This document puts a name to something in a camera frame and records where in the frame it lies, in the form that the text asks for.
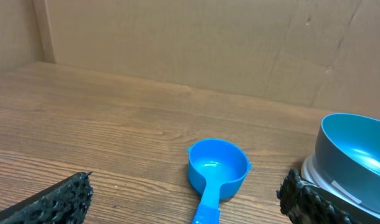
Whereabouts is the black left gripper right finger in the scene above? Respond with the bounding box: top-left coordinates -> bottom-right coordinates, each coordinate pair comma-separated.
277,169 -> 380,224

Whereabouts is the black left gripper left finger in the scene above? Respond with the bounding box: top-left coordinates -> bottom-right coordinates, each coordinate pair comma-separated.
0,172 -> 93,224

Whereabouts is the blue plastic measuring scoop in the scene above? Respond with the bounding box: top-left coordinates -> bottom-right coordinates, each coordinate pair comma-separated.
188,139 -> 252,224

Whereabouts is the white digital kitchen scale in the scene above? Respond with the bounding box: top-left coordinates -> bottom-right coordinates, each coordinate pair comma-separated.
302,154 -> 380,223

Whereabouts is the teal metal bowl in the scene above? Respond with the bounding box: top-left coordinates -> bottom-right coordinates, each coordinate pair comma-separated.
315,113 -> 380,214

